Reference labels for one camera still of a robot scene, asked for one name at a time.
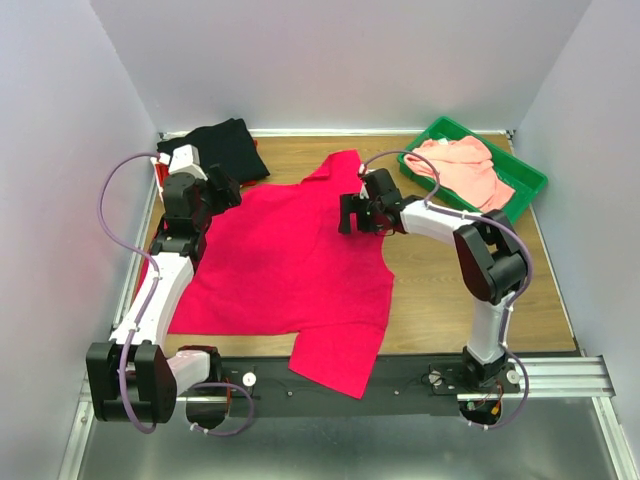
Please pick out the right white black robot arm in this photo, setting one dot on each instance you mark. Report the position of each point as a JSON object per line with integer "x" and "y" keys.
{"x": 495, "y": 264}

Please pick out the salmon pink t shirt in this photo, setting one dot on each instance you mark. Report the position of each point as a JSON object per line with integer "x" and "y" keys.
{"x": 466, "y": 168}

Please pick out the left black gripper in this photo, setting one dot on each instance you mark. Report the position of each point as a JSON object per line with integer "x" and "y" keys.
{"x": 226, "y": 197}

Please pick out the green plastic bin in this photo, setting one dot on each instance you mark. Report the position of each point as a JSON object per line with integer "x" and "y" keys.
{"x": 524, "y": 179}

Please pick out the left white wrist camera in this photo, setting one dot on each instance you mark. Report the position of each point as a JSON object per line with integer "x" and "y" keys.
{"x": 184, "y": 159}

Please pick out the aluminium frame rail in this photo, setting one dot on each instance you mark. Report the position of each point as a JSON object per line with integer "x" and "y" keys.
{"x": 565, "y": 380}

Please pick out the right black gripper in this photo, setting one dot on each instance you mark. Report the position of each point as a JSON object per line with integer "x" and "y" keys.
{"x": 353, "y": 203}

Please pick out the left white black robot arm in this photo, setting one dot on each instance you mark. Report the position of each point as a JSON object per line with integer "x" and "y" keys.
{"x": 130, "y": 377}

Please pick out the black folded t shirt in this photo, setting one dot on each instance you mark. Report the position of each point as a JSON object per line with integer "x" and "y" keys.
{"x": 228, "y": 144}

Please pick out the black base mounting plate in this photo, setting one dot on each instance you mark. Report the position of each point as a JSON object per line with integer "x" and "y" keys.
{"x": 275, "y": 404}

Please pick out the magenta t shirt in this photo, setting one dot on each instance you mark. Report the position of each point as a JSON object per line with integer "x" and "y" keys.
{"x": 277, "y": 264}

